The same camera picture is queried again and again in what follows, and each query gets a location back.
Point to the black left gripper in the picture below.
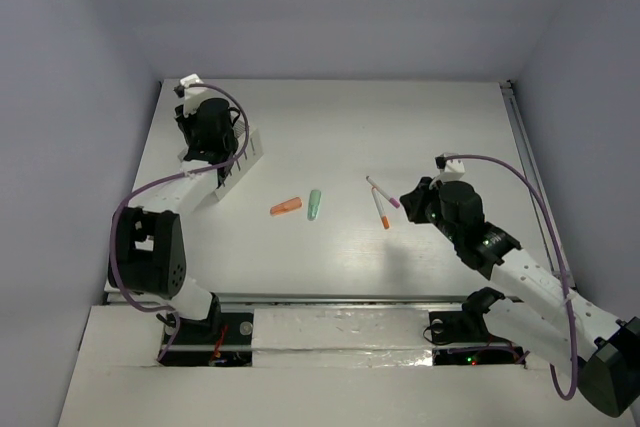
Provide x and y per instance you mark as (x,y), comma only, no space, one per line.
(201,153)

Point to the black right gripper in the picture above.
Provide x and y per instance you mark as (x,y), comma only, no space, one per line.
(413,201)

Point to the orange capped white marker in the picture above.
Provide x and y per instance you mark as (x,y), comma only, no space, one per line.
(380,208)

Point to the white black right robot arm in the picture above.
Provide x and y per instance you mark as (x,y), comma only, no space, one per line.
(528,305)

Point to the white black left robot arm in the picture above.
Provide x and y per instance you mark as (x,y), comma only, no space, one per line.
(147,254)

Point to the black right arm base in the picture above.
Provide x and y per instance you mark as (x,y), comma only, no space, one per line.
(461,338)

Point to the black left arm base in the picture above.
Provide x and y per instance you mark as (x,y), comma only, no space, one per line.
(222,339)

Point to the pink capped white marker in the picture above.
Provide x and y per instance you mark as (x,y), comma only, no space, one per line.
(389,198)

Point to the white slotted organizer box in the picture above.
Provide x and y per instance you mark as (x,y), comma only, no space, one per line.
(195,188)

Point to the green translucent correction tape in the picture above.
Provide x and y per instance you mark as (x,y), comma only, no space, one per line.
(314,204)

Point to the orange translucent correction tape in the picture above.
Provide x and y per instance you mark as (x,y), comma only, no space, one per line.
(287,206)

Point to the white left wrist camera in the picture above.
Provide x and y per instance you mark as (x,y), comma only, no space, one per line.
(191,94)

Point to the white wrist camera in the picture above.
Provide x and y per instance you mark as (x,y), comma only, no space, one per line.
(450,168)
(191,94)

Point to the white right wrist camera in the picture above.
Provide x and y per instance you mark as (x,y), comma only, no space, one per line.
(450,168)

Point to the aluminium rail front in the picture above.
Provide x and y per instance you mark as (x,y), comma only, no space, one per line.
(245,298)

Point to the aluminium rail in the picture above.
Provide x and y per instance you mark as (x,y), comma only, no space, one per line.
(531,172)
(245,298)

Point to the aluminium rail right side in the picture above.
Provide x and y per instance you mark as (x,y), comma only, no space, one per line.
(531,172)

